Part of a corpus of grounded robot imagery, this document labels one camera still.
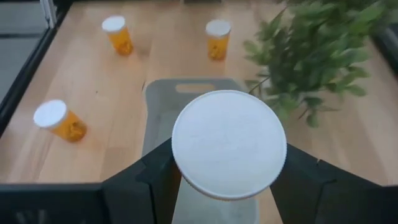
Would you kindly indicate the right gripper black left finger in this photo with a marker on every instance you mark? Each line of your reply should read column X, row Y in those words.
column 146, row 193

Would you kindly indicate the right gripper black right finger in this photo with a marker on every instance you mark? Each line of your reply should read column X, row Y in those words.
column 311, row 193

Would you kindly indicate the orange pill bottle white cap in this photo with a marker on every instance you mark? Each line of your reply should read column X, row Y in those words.
column 119, row 40
column 228, row 144
column 217, row 46
column 51, row 113

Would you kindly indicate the translucent grey plastic basket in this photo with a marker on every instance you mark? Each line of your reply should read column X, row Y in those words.
column 161, row 105

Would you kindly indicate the green artificial leafy plant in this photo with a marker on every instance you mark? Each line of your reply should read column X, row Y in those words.
column 314, row 53

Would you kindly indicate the silver aluminium extrusion post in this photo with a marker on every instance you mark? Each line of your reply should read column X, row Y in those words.
column 48, row 12

